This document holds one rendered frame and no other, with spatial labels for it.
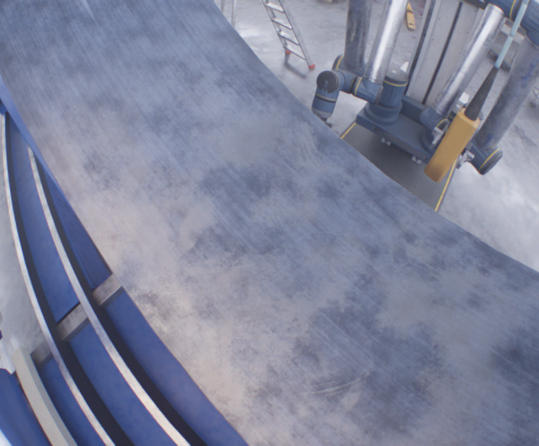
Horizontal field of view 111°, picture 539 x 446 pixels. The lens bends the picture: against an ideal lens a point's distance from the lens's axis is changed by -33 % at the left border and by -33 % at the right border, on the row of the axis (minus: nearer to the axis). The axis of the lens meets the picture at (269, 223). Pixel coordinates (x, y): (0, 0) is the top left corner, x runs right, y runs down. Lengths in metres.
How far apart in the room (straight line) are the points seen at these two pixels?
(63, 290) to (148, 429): 0.97
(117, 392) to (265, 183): 1.36
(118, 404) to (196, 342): 1.14
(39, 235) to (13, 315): 1.23
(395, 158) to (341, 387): 2.02
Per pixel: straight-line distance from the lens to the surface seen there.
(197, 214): 0.64
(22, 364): 1.94
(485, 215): 3.04
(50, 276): 2.05
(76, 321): 1.77
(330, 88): 1.30
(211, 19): 0.96
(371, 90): 1.41
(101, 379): 1.72
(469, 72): 1.39
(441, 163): 1.08
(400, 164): 2.33
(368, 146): 2.35
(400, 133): 1.94
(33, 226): 2.41
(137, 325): 1.60
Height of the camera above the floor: 1.96
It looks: 62 degrees down
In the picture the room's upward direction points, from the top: 4 degrees counter-clockwise
